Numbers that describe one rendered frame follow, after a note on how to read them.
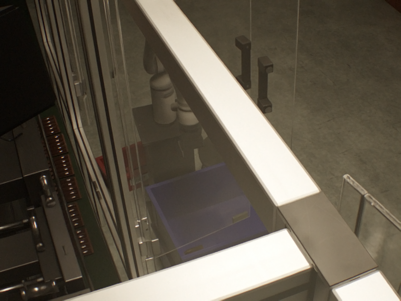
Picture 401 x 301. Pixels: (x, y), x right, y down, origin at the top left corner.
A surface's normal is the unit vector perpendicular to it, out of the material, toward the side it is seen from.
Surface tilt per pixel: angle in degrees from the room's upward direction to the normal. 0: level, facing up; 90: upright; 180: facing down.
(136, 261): 90
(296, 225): 0
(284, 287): 90
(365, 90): 0
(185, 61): 0
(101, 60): 90
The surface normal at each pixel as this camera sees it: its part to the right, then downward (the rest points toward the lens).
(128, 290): -0.05, -0.75
